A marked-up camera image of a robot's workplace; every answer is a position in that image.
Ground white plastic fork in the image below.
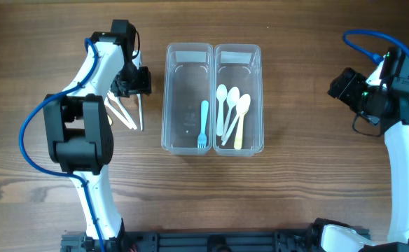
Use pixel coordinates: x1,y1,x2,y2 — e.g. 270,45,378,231
137,93,144,131
104,91,133,130
116,97,137,130

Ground white plastic spoon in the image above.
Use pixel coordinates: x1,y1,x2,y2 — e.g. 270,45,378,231
216,84,228,137
223,87,240,136
222,94,251,146

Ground light blue plastic fork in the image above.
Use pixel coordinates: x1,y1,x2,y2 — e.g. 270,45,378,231
197,100,209,148

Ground yellow plastic spoon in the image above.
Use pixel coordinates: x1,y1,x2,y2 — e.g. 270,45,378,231
233,110,248,150

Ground yellow plastic fork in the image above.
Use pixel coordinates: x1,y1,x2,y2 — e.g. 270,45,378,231
107,115,113,126

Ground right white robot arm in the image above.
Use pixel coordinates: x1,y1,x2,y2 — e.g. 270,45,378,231
328,47,409,246

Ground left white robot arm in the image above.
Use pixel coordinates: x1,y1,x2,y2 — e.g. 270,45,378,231
43,20,152,251

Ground left clear plastic container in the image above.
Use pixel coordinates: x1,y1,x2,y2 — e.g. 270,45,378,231
161,43,213,155

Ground clear plastic container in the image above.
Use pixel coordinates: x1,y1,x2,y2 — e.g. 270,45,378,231
211,43,265,157
161,43,213,155

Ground right clear plastic container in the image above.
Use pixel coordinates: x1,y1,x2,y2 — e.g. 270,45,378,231
211,43,265,157

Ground right blue cable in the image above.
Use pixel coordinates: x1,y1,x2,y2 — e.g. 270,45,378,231
342,29,409,176

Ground blue cable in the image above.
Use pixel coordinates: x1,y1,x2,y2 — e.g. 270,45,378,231
18,37,106,252
342,29,409,176

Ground left blue cable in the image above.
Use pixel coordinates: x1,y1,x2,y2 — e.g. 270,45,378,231
18,37,106,252

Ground black aluminium base frame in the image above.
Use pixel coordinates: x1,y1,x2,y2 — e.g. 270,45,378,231
60,218,372,252

